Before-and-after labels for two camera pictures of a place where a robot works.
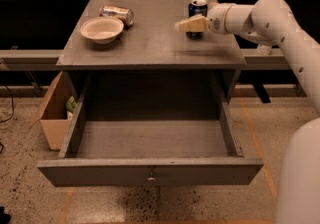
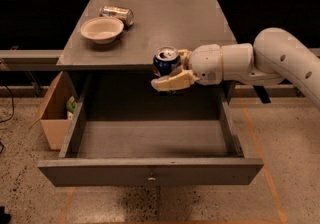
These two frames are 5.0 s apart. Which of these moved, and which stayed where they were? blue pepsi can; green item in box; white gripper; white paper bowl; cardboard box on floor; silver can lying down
Moved: white gripper; blue pepsi can
Stayed: silver can lying down; white paper bowl; cardboard box on floor; green item in box
